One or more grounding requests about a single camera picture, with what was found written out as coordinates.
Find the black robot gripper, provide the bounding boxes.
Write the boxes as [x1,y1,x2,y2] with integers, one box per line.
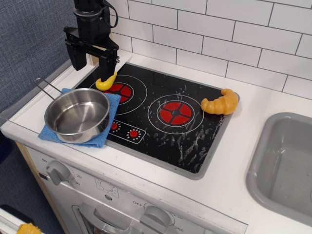
[64,8,119,81]

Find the black toy stove top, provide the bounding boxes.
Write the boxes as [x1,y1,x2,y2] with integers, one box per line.
[45,57,240,181]

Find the wooden corner post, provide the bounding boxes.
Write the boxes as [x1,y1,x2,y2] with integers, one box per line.
[87,54,99,66]

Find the grey left oven knob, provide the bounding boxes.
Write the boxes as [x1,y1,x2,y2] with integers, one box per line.
[46,160,71,185]

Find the grey sink basin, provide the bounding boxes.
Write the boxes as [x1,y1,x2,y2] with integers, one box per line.
[246,113,312,226]

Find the stainless steel pot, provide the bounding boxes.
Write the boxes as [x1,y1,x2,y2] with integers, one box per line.
[34,78,112,143]

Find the silver oven door handle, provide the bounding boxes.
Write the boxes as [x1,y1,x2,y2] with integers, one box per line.
[79,203,142,234]

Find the grey right oven knob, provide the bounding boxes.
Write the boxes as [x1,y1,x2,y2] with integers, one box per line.
[140,206,171,234]

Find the blue microfiber cloth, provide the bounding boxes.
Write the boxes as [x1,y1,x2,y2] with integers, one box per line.
[39,88,121,148]

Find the grey oven knob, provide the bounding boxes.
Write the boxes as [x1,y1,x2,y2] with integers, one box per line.
[46,160,71,185]
[140,206,171,234]

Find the yellow handled toy knife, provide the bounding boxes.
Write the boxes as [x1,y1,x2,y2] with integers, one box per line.
[95,55,133,91]

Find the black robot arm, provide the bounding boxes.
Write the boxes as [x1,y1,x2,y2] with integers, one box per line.
[63,0,119,81]

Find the orange toy croissant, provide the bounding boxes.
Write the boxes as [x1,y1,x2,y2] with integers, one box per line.
[201,89,238,115]

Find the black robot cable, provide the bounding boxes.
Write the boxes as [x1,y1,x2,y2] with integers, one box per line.
[102,0,118,28]

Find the yellow object bottom left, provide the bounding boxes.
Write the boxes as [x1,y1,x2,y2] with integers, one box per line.
[17,223,42,234]

